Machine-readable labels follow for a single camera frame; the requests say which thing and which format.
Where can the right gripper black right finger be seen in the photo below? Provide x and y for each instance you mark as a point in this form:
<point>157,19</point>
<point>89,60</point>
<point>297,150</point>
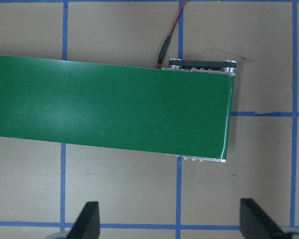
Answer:
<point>256,224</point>

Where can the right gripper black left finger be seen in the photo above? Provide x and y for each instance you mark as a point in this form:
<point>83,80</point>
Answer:
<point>87,225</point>

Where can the green conveyor belt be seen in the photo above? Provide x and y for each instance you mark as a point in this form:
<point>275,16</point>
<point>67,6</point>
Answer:
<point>177,112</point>

